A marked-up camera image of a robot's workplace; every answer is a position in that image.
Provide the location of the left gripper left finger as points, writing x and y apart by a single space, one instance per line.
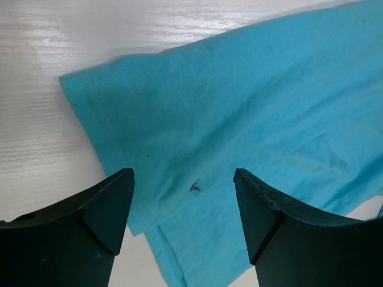
70 243

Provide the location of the turquoise t shirt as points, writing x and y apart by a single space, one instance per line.
296 100

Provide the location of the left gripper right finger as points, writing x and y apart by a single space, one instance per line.
291 243

